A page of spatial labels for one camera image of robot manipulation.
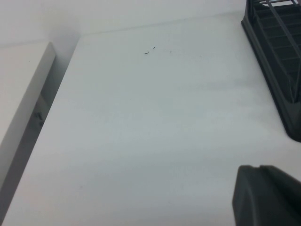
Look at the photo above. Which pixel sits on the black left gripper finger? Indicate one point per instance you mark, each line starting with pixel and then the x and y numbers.
pixel 268 197

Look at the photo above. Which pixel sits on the black plastic drip tray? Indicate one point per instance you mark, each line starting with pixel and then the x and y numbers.
pixel 262 58

